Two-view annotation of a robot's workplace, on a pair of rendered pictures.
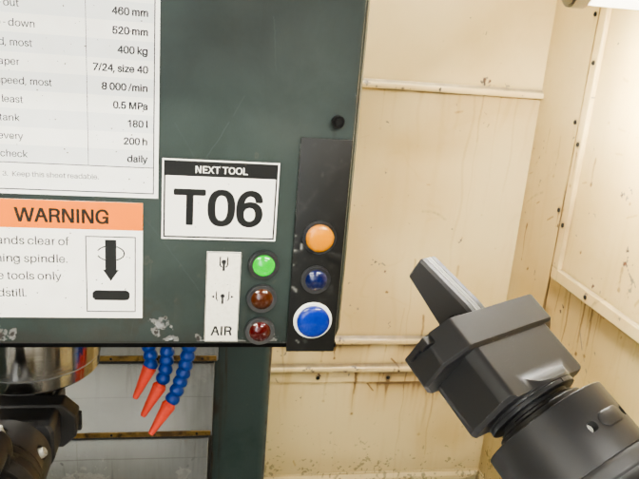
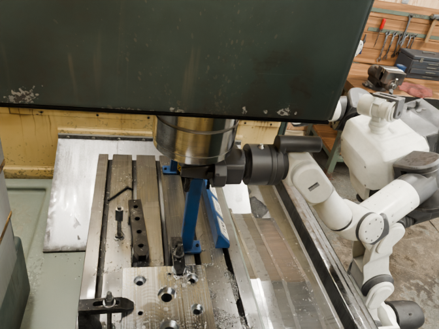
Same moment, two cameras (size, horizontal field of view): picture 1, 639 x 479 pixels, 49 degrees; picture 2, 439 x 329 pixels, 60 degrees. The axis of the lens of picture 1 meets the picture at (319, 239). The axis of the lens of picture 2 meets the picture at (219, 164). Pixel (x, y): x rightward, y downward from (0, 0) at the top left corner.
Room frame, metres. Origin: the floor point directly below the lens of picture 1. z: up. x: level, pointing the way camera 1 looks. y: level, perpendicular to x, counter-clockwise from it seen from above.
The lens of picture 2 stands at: (0.75, 0.97, 1.84)
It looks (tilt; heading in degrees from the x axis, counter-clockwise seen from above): 33 degrees down; 264
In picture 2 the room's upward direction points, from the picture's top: 11 degrees clockwise
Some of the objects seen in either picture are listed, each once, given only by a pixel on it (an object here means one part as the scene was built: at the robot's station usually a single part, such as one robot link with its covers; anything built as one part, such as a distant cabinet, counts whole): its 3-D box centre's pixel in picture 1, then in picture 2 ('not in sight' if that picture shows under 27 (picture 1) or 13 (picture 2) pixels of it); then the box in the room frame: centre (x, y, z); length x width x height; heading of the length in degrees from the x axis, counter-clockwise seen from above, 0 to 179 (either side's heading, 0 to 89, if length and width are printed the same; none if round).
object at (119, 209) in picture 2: not in sight; (119, 222); (0.95, 0.06, 0.96); 0.03 x 0.03 x 0.13
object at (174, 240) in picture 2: not in sight; (177, 260); (0.74, 0.20, 0.97); 0.13 x 0.03 x 0.15; 101
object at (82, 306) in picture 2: not in sight; (106, 311); (0.90, 0.39, 0.97); 0.13 x 0.03 x 0.15; 11
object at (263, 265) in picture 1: (263, 265); not in sight; (0.59, 0.05, 1.66); 0.02 x 0.01 x 0.02; 101
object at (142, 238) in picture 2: not in sight; (138, 232); (0.88, 0.06, 0.93); 0.26 x 0.05 x 0.06; 106
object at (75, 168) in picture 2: not in sight; (156, 203); (0.86, -0.31, 0.75); 0.89 x 0.70 x 0.26; 11
